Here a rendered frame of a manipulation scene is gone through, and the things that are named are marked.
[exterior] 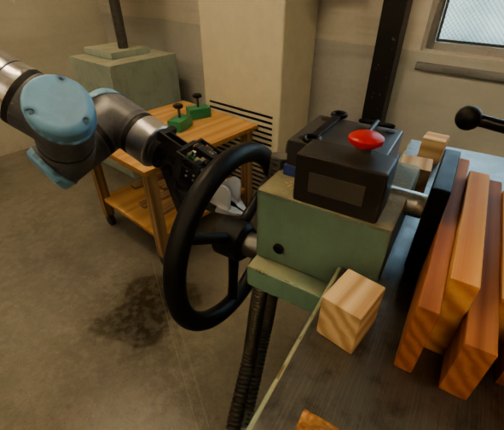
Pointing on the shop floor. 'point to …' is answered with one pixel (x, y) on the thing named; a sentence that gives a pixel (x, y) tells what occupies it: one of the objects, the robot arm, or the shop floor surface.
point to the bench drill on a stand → (128, 72)
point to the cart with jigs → (141, 210)
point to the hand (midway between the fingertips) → (239, 213)
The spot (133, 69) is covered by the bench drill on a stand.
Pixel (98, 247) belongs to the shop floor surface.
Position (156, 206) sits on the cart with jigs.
